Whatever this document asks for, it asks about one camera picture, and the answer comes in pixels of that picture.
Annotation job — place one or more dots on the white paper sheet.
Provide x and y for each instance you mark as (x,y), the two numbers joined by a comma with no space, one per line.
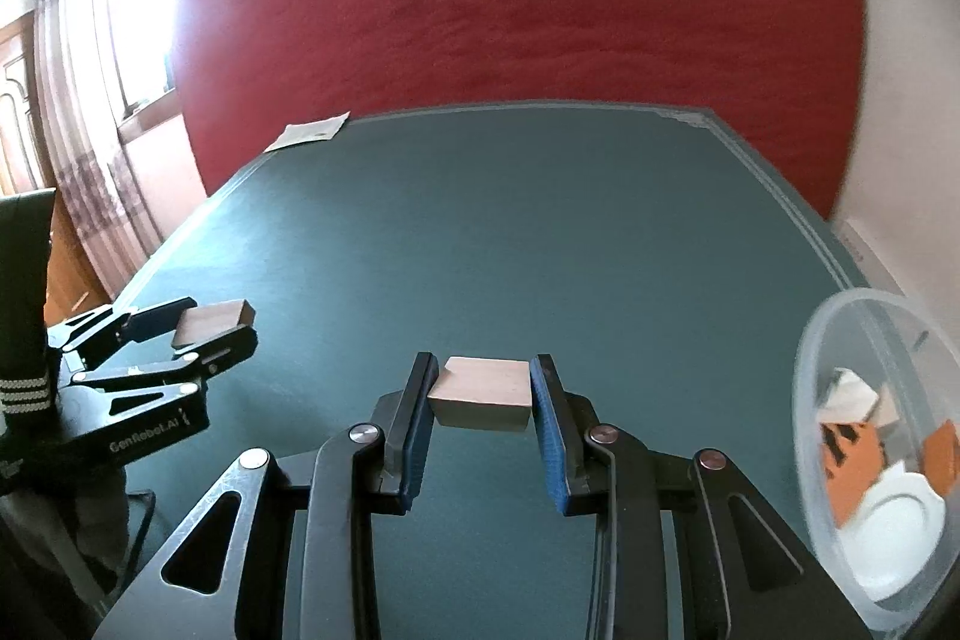
(307,134)

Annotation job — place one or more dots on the thick brown wooden block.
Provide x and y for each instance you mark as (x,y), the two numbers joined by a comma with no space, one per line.
(480,385)

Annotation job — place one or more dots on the person's left forearm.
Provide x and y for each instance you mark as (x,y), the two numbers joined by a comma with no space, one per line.
(22,280)

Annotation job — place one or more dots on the white round plastic dish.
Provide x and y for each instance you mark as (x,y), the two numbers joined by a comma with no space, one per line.
(892,527)

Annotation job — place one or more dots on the green table mat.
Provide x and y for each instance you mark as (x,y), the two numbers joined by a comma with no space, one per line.
(487,235)

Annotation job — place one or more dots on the clear plastic bowl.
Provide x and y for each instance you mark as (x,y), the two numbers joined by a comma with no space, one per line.
(814,347)

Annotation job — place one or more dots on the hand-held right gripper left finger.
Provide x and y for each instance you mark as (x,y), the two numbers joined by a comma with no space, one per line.
(409,460)

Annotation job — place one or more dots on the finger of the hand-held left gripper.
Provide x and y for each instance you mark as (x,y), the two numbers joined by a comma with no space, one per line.
(150,321)
(225,351)

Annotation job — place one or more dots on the thin brown wooden block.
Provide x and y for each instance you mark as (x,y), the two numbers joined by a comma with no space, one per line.
(210,319)
(889,407)

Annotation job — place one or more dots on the orange striped wedge block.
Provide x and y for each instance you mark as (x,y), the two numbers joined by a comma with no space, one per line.
(941,456)
(847,482)

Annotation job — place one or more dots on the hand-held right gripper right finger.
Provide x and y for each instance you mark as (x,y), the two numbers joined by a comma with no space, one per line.
(551,452)

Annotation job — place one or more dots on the patterned curtain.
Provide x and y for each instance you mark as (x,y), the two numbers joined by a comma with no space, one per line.
(82,197)

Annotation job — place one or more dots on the wooden cabinet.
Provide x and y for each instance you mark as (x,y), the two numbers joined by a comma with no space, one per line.
(15,108)

